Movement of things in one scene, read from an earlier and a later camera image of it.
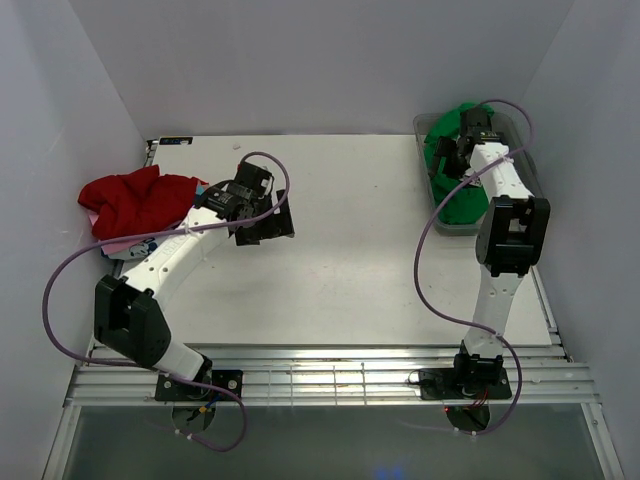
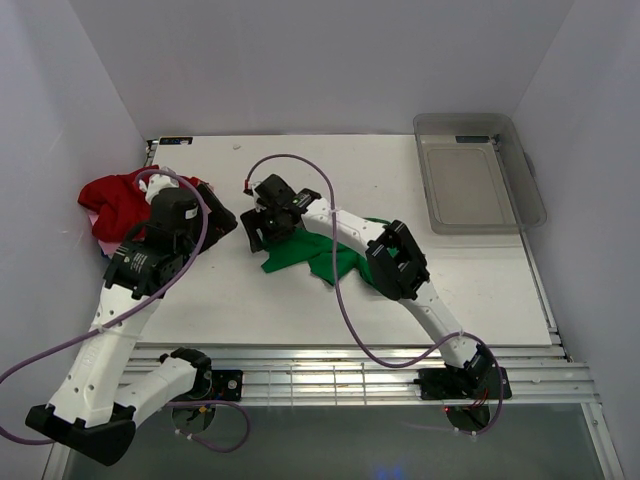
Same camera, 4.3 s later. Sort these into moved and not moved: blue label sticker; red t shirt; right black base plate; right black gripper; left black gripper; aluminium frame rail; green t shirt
Moved: green t shirt; left black gripper; right black gripper
Not moved: aluminium frame rail; right black base plate; red t shirt; blue label sticker
